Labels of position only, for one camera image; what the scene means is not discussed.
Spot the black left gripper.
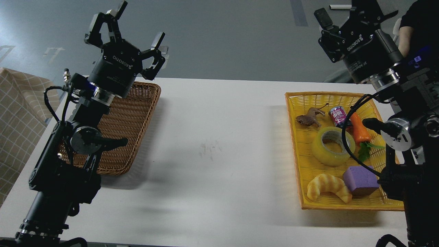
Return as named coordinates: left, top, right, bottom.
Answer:
left=84, top=0, right=169, bottom=99

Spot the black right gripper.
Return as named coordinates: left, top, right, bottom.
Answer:
left=314, top=0, right=403, bottom=83

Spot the yellow tape roll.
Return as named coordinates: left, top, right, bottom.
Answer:
left=311, top=127, right=356, bottom=167

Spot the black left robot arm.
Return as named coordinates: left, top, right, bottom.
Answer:
left=1, top=0, right=166, bottom=247

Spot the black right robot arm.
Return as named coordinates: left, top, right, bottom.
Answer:
left=314, top=0, right=438, bottom=247

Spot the white stand base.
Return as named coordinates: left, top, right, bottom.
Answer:
left=329, top=4, right=352, bottom=10

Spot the brown wicker basket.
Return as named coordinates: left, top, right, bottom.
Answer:
left=69, top=81, right=161, bottom=175

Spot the purple drink can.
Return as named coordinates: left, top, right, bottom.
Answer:
left=328, top=105, right=353, bottom=131

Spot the brown toy animal figure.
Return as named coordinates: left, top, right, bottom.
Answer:
left=295, top=103, right=328, bottom=128

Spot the beige checkered cloth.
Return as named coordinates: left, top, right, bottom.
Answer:
left=0, top=67, right=54, bottom=204

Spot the orange toy carrot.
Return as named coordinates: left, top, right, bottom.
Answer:
left=350, top=112, right=385, bottom=162

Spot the yellow plastic basket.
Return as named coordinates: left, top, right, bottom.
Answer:
left=285, top=91, right=404, bottom=211

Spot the purple foam block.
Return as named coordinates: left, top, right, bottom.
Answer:
left=342, top=166, right=380, bottom=196

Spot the toy croissant bread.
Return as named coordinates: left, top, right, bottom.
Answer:
left=306, top=174, right=353, bottom=204

